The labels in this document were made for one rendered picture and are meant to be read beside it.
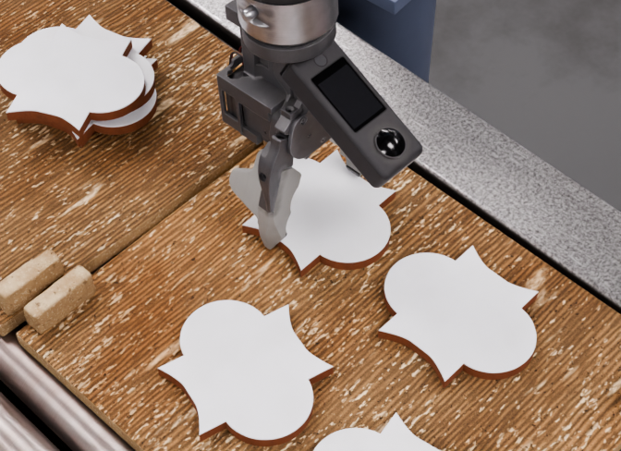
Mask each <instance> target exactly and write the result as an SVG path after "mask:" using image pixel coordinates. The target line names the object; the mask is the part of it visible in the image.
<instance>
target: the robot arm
mask: <svg viewBox="0 0 621 451"><path fill-rule="evenodd" d="M225 15H226V19H227V20H229V21H231V22H232V23H234V24H236V25H237V26H239V29H240V38H241V46H240V47H239V52H238V51H234V52H232V53H231V55H230V57H229V66H227V67H226V68H224V69H223V70H221V71H220V72H219V73H217V74H216V77H217V84H218V91H219V98H220V105H221V112H222V118H223V121H224V122H225V123H227V125H229V126H230V127H232V128H234V129H235V130H237V131H238V132H240V134H241V135H243V136H244V137H246V138H247V139H249V140H251V141H252V142H254V143H255V144H257V145H258V144H259V143H261V142H262V141H263V140H264V141H266V142H267V144H266V146H265V147H264V148H263V149H261V150H260V151H259V152H258V153H257V156H256V159H255V163H254V166H253V167H252V168H235V169H233V170H232V172H231V174H230V178H229V183H230V187H231V189H232V190H233V191H234V193H235V194H236V195H237V196H238V197H239V198H240V199H241V200H242V201H243V203H244V204H245V205H246V206H247V207H248V208H249V209H250V210H251V211H252V213H253V214H254V215H255V216H256V217H257V219H258V225H259V232H260V236H261V239H262V242H263V244H264V246H265V247H266V248H267V249H269V250H271V249H272V248H273V247H274V246H276V245H277V244H278V243H279V242H280V241H281V240H282V239H283V238H285V237H286V235H287V232H286V223H287V220H288V218H289V216H290V214H291V211H290V204H291V201H292V198H293V195H294V193H295V192H296V190H297V188H298V185H299V181H300V179H301V173H300V172H299V171H297V170H296V169H295V168H293V167H292V165H293V160H294V158H296V159H303V158H304V159H305V160H307V159H308V158H309V157H310V155H311V154H312V153H313V152H314V151H316V150H317V149H318V148H320V147H321V146H322V145H323V144H325V143H326V142H327V141H328V140H329V141H331V142H332V143H334V144H335V145H337V146H338V147H339V148H340V154H341V155H343V156H344V157H346V160H347V165H346V168H347V169H348V170H349V171H350V172H351V173H353V174H354V175H356V176H357V177H360V176H361V175H363V176H364V177H365V179H366V180H367V181H368V182H369V183H370V185H371V186H372V187H374V188H380V187H382V186H383V185H384V184H385V183H387V182H388V181H389V180H390V179H392V178H393V177H394V176H396V175H397V174H398V173H399V172H401V171H402V170H403V169H404V168H406V167H407V166H408V165H410V164H411V163H412V162H413V161H414V160H416V159H417V158H418V157H419V156H420V155H421V153H422V145H421V144H420V142H419V141H418V140H417V139H416V137H415V136H414V135H413V134H412V133H411V131H410V130H409V129H408V128H407V126H406V125H405V124H404V123H403V122H402V120H401V119H400V118H399V117H398V116H397V114H396V113H395V112H394V111H393V109H392V108H391V107H390V106H389V105H388V103H387V102H386V101H385V100H384V98H383V97H382V96H381V95H380V94H379V92H378V91H376V90H375V89H374V87H373V86H372V85H371V84H370V82H369V81H368V80H367V79H366V78H365V76H364V75H363V74H362V73H361V72H360V70H359V69H358V68H357V67H356V65H355V64H354V63H353V62H352V61H351V59H350V58H349V57H348V56H347V54H346V53H345V52H344V51H343V50H342V48H341V47H340V46H339V45H338V44H337V42H336V41H335V36H336V20H337V17H338V0H232V1H230V2H229V3H228V4H226V5H225ZM241 48H242V51H241ZM233 54H237V56H235V57H234V58H233ZM241 63H242V66H241V67H239V68H238V69H237V70H235V67H237V66H238V65H240V64H241ZM233 69H234V71H233ZM229 74H230V75H229ZM225 97H226V103H225ZM226 105H227V111H226Z"/></svg>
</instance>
